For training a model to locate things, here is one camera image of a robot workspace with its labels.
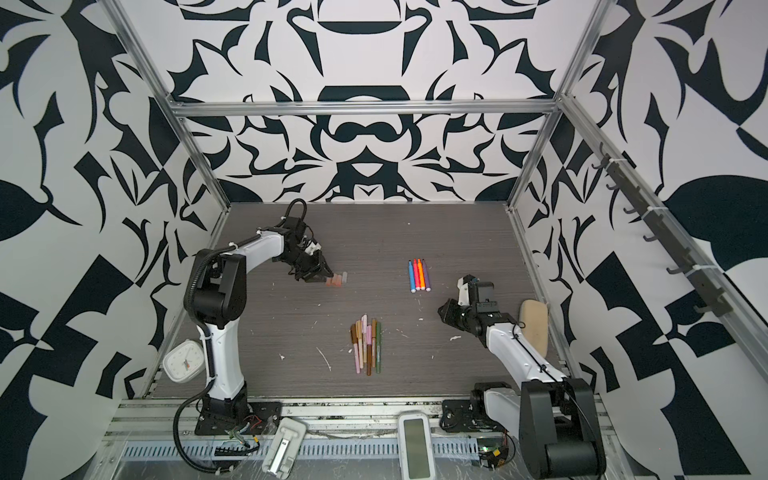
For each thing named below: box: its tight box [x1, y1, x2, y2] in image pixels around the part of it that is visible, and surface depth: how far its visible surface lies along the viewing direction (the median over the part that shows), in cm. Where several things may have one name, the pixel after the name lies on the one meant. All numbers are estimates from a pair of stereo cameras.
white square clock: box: [162, 339, 206, 383], surface depth 82 cm
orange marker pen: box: [417, 258, 425, 291], surface depth 101 cm
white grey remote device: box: [262, 417, 307, 480], surface depth 71 cm
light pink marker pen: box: [361, 314, 368, 364], surface depth 89 cm
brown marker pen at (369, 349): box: [366, 324, 372, 376], surface depth 86 cm
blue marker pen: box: [408, 259, 416, 294], surface depth 101 cm
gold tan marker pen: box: [355, 320, 363, 369], surface depth 89 cm
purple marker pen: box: [422, 258, 432, 292], surface depth 101 cm
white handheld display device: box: [398, 410, 435, 480], surface depth 69 cm
